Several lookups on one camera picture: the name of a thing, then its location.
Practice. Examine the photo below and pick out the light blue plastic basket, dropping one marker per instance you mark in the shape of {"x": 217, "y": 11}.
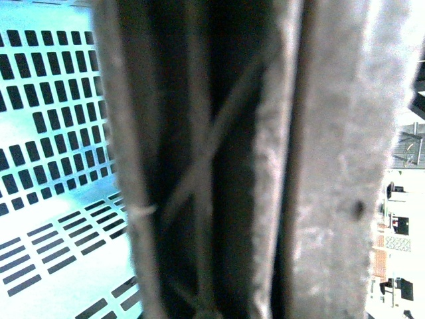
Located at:
{"x": 64, "y": 248}

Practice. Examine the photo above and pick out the brown basket handle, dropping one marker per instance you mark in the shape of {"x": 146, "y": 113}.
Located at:
{"x": 251, "y": 140}

